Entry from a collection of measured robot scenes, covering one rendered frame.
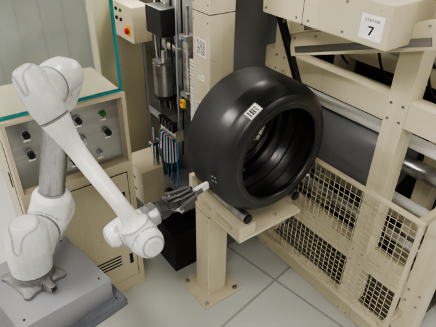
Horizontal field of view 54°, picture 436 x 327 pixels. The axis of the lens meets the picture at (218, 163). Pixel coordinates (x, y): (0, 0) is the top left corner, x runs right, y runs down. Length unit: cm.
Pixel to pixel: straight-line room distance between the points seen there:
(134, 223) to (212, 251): 108
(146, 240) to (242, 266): 154
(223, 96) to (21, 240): 90
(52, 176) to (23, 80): 46
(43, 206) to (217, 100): 79
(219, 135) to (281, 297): 142
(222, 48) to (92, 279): 108
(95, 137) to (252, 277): 134
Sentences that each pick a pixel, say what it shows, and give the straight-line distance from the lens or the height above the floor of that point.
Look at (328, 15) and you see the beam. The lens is 167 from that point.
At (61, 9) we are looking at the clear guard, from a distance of 189.
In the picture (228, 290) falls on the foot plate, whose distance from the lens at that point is 273.
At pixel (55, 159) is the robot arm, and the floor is 121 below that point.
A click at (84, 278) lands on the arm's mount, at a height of 76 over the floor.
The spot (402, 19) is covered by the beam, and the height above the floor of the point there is 173.
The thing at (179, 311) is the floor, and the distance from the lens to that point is 265.
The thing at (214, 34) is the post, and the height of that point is 158.
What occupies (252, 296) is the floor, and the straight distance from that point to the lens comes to 273.
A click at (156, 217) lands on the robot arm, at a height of 106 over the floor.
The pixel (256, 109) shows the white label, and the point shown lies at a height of 141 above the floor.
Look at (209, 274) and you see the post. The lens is 257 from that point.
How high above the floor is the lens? 210
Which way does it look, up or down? 33 degrees down
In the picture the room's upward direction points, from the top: 1 degrees clockwise
